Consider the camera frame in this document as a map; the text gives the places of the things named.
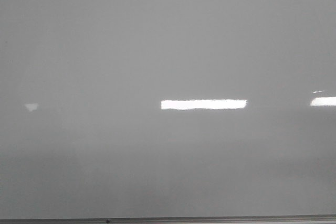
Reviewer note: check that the white glossy whiteboard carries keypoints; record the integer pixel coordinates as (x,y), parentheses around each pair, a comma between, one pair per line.
(167,108)

